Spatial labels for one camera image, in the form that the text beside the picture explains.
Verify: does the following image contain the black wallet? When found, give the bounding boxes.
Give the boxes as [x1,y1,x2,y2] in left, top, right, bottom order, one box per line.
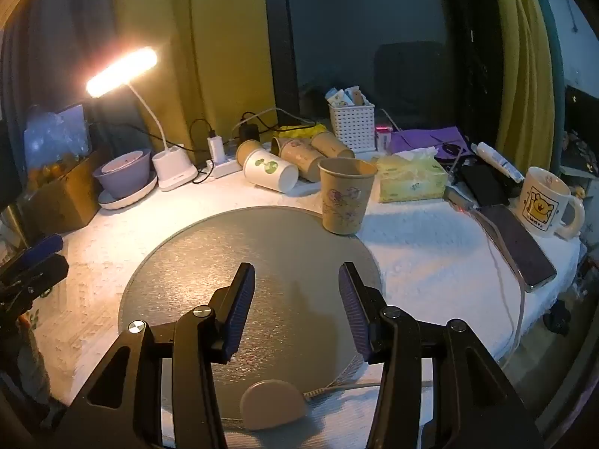
[456,163,511,207]

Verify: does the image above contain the white plate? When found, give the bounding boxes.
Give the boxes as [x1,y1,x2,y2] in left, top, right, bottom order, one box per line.
[98,171,159,210]

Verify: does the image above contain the cardboard box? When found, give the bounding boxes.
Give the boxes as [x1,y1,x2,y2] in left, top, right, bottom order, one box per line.
[18,146,114,235]

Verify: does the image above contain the grey power bank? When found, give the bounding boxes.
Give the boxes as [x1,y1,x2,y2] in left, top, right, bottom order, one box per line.
[443,186,479,212]

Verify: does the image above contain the brown paper cup purple print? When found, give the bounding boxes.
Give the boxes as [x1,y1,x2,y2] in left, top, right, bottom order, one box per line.
[318,158,378,236]

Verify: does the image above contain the blue picture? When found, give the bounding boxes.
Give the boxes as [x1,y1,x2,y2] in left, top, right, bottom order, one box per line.
[23,104,91,170]

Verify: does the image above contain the yellow curtain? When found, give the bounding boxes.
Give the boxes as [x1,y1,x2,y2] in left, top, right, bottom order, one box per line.
[109,0,278,151]
[486,0,556,170]

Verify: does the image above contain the cream mug bear print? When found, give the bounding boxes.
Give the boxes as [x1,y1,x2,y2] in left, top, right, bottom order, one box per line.
[519,167,586,239]

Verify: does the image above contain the yellow cloth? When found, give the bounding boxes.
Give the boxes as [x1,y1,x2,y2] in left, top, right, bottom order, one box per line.
[279,122,329,140]

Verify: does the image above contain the white paper cup green print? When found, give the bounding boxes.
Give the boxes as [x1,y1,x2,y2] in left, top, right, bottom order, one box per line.
[242,148,300,194]

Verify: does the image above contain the beige round puck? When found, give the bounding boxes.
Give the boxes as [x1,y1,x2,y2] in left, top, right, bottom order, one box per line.
[239,378,311,432]

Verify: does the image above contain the yellow-green tissue pack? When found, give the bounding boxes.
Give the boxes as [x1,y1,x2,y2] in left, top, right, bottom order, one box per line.
[376,147,448,204]

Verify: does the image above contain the white tablecloth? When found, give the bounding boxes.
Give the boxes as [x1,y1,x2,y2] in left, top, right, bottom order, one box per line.
[27,167,586,449]

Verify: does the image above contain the white desk lamp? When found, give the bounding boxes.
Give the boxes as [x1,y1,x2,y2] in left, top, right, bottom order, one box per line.
[85,46,199,192]

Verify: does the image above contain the round grey mat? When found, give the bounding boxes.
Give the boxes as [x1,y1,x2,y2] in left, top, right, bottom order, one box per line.
[118,206,386,427]

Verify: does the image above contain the white power strip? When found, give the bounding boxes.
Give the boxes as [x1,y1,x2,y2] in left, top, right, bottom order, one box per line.
[204,146,244,179]

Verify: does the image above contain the purple bowl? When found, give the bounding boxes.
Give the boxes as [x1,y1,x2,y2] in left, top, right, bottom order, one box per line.
[92,148,153,201]

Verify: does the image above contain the braided white cable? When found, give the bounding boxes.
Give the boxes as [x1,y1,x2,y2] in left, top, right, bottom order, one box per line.
[303,380,435,402]

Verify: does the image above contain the white tube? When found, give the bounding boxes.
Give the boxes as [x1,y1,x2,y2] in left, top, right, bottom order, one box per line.
[471,141,525,183]

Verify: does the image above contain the white plastic basket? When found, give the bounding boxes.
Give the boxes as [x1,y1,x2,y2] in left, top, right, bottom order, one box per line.
[328,101,376,152]

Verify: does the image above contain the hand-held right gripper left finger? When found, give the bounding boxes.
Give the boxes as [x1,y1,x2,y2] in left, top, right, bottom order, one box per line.
[51,262,256,449]

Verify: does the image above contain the purple cloth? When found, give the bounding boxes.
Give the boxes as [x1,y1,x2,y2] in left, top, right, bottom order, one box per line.
[388,126,471,158]

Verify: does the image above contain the black smartphone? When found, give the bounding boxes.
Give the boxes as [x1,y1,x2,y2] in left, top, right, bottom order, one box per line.
[474,204,558,293]

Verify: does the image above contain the white charging cable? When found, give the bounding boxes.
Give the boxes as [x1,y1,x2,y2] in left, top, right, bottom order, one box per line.
[467,205,526,371]

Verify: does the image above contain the black cable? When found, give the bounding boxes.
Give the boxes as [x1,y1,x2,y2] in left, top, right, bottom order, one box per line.
[188,118,217,140]

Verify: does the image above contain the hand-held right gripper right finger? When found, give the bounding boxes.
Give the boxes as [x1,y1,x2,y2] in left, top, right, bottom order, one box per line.
[338,262,546,449]

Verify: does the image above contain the packets in basket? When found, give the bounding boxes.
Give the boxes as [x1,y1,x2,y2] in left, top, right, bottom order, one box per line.
[325,86,368,108]

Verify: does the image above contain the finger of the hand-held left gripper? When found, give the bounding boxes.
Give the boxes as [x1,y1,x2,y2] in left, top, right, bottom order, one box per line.
[0,253,70,298]
[0,233,64,268]

